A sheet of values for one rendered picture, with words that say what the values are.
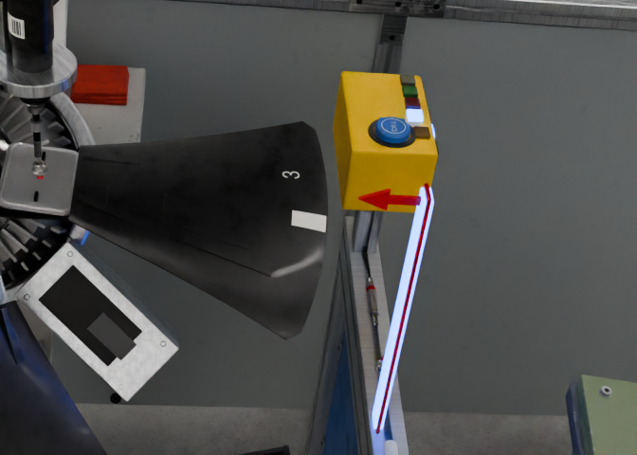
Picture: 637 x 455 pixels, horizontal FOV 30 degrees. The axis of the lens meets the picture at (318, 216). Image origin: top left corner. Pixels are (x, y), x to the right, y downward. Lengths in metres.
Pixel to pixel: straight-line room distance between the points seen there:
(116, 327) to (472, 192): 1.00
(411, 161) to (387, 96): 0.11
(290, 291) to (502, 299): 1.21
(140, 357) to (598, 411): 0.47
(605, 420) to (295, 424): 1.24
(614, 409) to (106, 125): 0.81
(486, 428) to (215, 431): 0.56
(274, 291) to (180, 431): 1.38
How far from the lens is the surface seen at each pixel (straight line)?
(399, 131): 1.35
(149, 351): 1.17
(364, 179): 1.35
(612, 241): 2.17
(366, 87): 1.43
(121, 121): 1.69
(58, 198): 1.06
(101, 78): 1.74
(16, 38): 0.98
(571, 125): 1.98
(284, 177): 1.10
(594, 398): 1.28
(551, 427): 2.55
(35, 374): 1.12
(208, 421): 2.42
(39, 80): 0.98
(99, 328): 1.17
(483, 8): 1.83
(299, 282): 1.05
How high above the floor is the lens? 1.86
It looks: 40 degrees down
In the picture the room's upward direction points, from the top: 8 degrees clockwise
